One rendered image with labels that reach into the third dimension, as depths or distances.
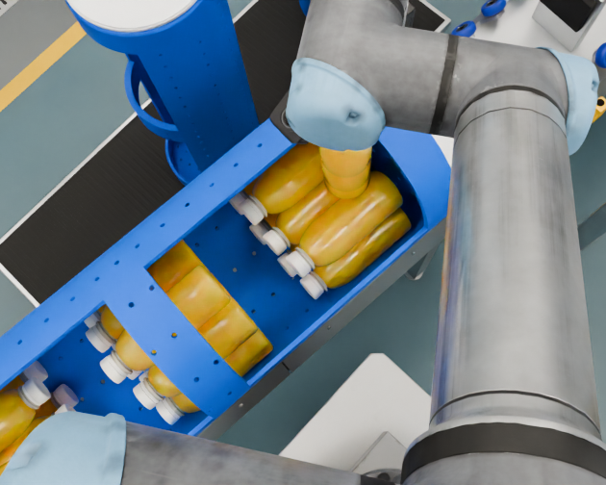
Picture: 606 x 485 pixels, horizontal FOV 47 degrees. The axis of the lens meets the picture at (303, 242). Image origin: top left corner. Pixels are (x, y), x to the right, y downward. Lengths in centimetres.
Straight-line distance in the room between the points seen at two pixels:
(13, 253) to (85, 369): 107
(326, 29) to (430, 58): 8
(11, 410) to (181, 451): 79
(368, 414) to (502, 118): 56
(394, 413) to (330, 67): 55
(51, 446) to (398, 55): 36
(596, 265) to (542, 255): 191
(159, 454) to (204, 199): 69
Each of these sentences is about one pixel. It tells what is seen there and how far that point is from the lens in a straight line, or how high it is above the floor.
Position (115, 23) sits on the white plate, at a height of 104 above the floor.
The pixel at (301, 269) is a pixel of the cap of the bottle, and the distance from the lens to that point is 100.
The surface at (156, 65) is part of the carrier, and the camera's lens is 139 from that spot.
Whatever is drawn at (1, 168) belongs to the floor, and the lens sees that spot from 249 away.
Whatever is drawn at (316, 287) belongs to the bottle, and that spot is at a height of 105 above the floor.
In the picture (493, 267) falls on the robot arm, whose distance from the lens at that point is 36.
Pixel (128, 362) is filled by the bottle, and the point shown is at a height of 116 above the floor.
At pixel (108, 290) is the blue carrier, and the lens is 93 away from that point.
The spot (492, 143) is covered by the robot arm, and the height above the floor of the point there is 169.
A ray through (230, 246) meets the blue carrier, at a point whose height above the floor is 98.
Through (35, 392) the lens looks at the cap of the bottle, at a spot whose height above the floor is 113.
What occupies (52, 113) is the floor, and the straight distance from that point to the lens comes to 250.
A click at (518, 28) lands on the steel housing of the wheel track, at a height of 93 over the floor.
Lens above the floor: 209
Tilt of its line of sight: 75 degrees down
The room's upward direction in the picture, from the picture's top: 10 degrees counter-clockwise
